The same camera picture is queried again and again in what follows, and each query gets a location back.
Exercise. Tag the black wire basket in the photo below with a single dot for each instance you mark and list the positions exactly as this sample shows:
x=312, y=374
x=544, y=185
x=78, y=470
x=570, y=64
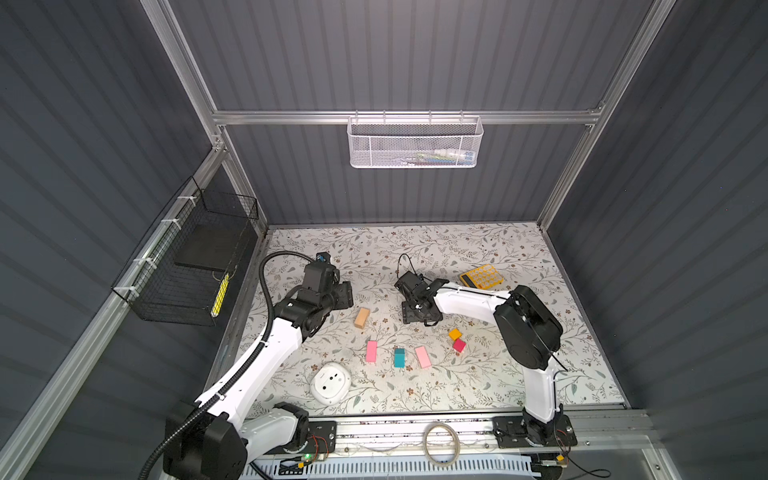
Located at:
x=205, y=233

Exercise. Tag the roll of clear tape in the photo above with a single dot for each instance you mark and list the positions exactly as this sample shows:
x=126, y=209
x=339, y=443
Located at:
x=450, y=439

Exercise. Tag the yellow calculator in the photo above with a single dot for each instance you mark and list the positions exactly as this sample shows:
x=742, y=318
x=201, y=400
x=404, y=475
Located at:
x=485, y=277

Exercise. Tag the teal wood block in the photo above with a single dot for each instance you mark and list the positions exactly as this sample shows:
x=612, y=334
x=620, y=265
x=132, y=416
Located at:
x=399, y=358

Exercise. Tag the magenta cube block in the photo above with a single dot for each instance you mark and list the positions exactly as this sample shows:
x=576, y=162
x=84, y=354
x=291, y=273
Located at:
x=459, y=345

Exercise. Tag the yellow green marker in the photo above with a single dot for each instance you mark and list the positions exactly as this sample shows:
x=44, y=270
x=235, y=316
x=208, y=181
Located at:
x=220, y=296

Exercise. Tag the dark pink rectangular block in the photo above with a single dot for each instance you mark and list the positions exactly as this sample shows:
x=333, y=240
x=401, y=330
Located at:
x=371, y=351

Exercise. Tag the white round smart speaker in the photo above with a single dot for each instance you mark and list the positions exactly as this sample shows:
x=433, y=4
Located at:
x=331, y=384

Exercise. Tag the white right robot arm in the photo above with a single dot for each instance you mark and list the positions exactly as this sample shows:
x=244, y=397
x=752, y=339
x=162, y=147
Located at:
x=532, y=336

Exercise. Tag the yellow cube block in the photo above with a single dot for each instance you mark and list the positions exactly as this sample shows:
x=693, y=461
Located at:
x=455, y=333

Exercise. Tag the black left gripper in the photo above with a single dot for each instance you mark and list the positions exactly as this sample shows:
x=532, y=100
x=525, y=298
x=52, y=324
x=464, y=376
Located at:
x=344, y=295

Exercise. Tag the white wire mesh basket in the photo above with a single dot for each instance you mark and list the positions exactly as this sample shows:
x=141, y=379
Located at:
x=414, y=142

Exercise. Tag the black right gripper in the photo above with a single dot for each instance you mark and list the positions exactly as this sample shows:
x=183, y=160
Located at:
x=407, y=314

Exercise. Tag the light pink wood block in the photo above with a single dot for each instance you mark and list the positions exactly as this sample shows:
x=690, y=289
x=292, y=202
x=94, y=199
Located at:
x=423, y=357

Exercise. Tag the arched natural wood block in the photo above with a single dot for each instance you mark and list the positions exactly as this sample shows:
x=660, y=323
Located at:
x=361, y=318

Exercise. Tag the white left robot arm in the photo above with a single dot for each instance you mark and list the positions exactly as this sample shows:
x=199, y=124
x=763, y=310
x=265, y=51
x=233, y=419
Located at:
x=211, y=438

